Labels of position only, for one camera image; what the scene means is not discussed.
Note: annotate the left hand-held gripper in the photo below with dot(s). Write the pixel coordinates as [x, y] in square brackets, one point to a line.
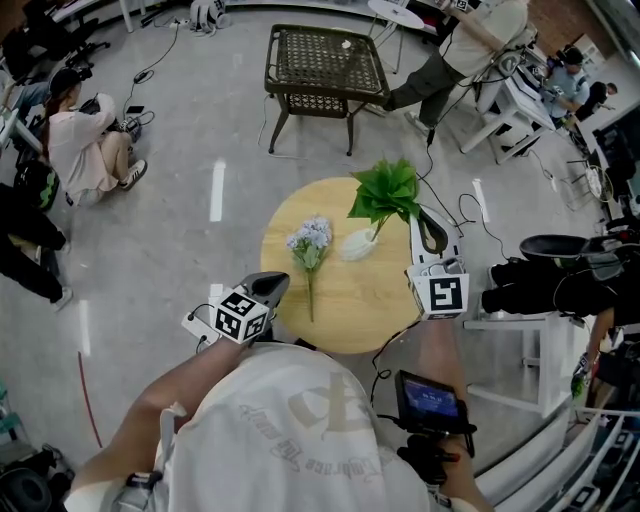
[242, 320]

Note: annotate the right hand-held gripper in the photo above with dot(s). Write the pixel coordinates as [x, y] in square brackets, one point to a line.
[440, 295]

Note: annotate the blue artificial hydrangea flower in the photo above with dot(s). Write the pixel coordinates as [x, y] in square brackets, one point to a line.
[312, 235]

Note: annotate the green artificial leafy plant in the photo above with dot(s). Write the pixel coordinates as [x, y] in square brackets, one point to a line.
[385, 192]

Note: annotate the white ribbed vase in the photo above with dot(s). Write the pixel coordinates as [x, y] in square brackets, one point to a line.
[357, 246]

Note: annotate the person's right forearm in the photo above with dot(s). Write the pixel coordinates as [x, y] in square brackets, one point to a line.
[440, 350]

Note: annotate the person's left forearm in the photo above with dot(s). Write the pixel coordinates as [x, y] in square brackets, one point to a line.
[165, 400]

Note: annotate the white power strip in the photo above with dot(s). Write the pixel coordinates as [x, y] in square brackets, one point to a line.
[197, 327]

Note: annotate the small black monitor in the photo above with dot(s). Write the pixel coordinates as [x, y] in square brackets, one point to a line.
[430, 400]

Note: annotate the white desk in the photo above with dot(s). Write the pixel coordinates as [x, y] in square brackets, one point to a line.
[520, 110]

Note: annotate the person's white t-shirt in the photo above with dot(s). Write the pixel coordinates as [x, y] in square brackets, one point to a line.
[280, 450]

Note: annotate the white square side table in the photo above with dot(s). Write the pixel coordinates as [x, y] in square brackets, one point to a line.
[560, 350]

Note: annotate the dark wicker side table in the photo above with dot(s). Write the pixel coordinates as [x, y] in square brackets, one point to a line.
[325, 55]

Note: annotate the white round side table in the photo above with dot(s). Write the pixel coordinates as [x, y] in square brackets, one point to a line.
[395, 12]

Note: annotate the white shelving rack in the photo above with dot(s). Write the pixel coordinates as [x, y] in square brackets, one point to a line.
[550, 460]

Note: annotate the black and green bag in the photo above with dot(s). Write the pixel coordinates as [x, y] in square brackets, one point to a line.
[35, 185]

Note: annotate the white backpack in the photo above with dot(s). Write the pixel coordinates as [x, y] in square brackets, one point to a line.
[207, 15]

